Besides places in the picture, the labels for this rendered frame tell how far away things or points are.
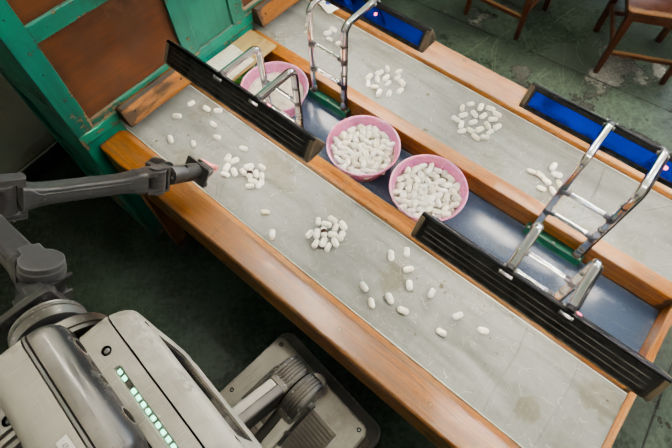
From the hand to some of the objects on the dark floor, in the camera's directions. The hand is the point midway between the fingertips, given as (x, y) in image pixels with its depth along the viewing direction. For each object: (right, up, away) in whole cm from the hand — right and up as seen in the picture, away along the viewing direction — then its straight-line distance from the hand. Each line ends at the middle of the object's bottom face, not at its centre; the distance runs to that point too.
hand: (215, 168), depth 163 cm
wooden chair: (+221, +77, +137) cm, 271 cm away
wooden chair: (+153, +113, +159) cm, 248 cm away
